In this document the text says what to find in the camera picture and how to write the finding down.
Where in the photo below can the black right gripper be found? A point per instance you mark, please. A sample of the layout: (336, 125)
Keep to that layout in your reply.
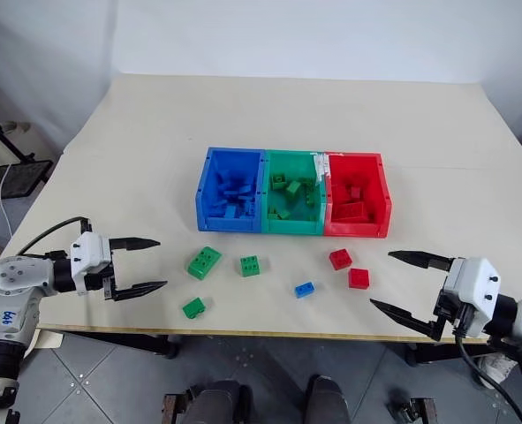
(448, 309)

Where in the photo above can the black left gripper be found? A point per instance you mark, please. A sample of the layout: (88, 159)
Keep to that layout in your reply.
(95, 280)

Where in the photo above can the red square toy brick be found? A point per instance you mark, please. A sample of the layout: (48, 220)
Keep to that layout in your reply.
(359, 278)
(340, 259)

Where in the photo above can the large green toy brick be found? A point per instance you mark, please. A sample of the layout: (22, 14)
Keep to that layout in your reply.
(204, 262)

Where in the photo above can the small green toy brick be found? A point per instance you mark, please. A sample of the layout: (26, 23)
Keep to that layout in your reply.
(193, 308)

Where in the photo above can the red plastic bin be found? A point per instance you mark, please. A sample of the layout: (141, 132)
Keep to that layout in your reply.
(353, 227)

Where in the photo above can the blue plastic bin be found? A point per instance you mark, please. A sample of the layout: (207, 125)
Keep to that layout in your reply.
(207, 207)

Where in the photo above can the small blue toy brick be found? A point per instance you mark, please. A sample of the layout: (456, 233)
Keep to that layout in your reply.
(305, 290)

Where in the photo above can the small red toy brick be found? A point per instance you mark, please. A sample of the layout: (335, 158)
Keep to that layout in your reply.
(354, 192)

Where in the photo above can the white sneaker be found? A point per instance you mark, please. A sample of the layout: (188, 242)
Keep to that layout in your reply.
(494, 368)

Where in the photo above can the green square toy brick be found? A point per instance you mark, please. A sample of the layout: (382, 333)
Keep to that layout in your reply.
(250, 266)

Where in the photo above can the rusty metal base piece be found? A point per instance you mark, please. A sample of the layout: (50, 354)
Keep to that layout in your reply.
(419, 411)
(172, 408)

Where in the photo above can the green plastic bin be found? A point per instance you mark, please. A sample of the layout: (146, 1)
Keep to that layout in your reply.
(293, 223)

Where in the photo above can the dark rounded robot foot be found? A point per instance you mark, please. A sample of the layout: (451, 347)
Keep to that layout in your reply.
(218, 404)
(327, 402)

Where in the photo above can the white paper label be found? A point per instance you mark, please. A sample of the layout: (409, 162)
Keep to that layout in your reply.
(320, 165)

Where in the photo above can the black tripod stand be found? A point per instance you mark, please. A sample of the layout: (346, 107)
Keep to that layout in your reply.
(4, 137)

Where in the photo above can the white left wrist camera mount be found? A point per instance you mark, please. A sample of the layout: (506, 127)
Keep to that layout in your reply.
(88, 252)

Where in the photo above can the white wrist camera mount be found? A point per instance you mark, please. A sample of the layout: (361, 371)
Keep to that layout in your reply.
(88, 252)
(474, 282)

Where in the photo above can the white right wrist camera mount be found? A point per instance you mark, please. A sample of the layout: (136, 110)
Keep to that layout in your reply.
(474, 282)

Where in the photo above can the black table frame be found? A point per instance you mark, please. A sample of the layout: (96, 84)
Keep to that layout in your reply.
(123, 342)

